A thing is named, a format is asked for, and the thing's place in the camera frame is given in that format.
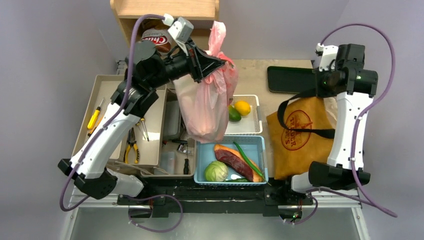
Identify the beige toolbox tray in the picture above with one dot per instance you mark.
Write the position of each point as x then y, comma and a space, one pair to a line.
104, 86

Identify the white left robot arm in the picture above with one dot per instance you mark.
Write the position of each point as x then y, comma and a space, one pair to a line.
146, 72

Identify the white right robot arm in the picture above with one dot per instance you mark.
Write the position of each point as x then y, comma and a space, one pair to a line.
344, 168

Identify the brown Trader Joe's bag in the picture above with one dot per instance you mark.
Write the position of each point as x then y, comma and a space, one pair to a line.
301, 131

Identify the long green bean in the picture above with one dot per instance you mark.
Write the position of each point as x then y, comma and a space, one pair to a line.
250, 163

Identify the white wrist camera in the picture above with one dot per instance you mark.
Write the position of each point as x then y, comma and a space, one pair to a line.
180, 29
327, 54

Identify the clear small parts box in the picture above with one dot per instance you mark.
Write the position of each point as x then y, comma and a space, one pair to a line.
168, 161

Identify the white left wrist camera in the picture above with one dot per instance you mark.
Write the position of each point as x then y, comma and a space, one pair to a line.
180, 29

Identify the orange utility knife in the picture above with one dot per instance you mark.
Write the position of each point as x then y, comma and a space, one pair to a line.
94, 127

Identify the black tray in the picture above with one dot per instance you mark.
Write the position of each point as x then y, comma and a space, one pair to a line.
290, 80

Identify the green cabbage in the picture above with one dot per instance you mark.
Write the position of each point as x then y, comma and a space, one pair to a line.
216, 171

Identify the yellow lemon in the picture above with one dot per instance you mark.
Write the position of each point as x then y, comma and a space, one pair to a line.
243, 108

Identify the small black screwdriver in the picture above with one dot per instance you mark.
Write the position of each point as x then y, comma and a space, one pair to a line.
186, 166

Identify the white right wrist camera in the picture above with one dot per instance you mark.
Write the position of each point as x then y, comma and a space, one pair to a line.
327, 54

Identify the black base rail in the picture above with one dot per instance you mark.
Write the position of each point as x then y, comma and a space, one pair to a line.
167, 196

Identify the pink plastic grocery bag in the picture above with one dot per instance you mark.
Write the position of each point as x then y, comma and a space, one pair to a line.
204, 105

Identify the beige toolbox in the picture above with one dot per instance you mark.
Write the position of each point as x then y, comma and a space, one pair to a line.
183, 148

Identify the blue perforated basket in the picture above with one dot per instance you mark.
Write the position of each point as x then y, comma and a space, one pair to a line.
252, 145

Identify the orange green mango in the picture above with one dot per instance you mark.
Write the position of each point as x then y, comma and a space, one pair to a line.
233, 114

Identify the black yellow screwdriver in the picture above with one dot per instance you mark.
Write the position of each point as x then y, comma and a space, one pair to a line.
143, 128

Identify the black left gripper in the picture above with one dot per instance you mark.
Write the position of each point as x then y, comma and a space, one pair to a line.
200, 63

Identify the wooden shelf unit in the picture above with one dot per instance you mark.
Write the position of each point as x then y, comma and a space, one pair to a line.
201, 13

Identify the white perforated basket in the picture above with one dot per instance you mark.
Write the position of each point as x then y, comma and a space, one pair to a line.
251, 124

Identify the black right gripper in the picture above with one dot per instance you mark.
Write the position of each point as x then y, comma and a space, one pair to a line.
319, 78

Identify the grey plastic case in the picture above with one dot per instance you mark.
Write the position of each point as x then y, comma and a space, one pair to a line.
172, 128

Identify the Chubs snack bag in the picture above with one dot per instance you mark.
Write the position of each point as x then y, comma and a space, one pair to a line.
156, 31

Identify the yellow handled pliers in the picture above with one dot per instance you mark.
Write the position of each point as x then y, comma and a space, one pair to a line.
131, 144

